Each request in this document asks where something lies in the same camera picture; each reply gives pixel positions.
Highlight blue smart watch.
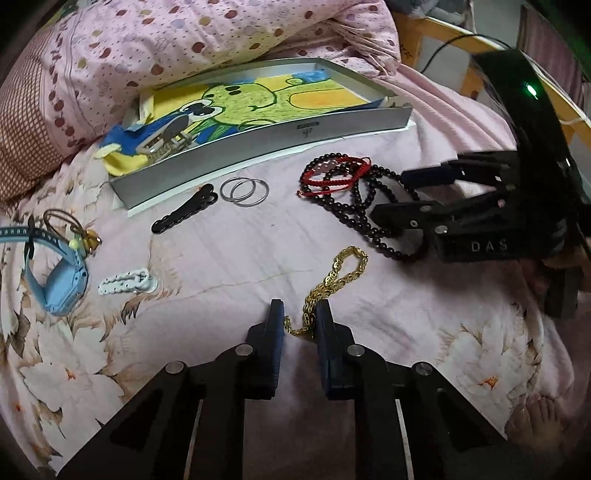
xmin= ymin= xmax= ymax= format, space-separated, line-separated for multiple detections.
xmin=1 ymin=217 xmax=89 ymax=317

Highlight pink floral bed sheet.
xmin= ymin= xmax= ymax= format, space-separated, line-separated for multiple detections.
xmin=1 ymin=68 xmax=590 ymax=478

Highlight grey tray with frog towel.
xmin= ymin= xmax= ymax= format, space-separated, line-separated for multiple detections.
xmin=103 ymin=58 xmax=412 ymax=210

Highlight black hair clip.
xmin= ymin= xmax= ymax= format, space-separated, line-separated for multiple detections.
xmin=151 ymin=184 xmax=218 ymax=235

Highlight wooden bed frame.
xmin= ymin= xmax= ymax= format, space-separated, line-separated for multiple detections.
xmin=392 ymin=11 xmax=590 ymax=148

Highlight red string bracelet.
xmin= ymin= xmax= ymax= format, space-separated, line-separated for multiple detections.
xmin=297 ymin=155 xmax=373 ymax=198

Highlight black bead necklace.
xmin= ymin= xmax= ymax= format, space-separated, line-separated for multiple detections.
xmin=298 ymin=152 xmax=431 ymax=264

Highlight silver hair comb clip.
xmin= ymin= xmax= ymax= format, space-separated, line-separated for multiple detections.
xmin=135 ymin=115 xmax=191 ymax=163

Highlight pink dotted rolled quilt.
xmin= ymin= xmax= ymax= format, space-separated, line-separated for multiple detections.
xmin=1 ymin=1 xmax=401 ymax=201

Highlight silver hoop earrings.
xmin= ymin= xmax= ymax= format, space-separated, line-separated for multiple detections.
xmin=219 ymin=177 xmax=270 ymax=208

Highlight white hair clip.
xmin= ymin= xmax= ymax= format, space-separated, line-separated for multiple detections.
xmin=97 ymin=268 xmax=158 ymax=296

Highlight gold chain necklace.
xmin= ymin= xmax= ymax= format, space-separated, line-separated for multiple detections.
xmin=281 ymin=245 xmax=370 ymax=341

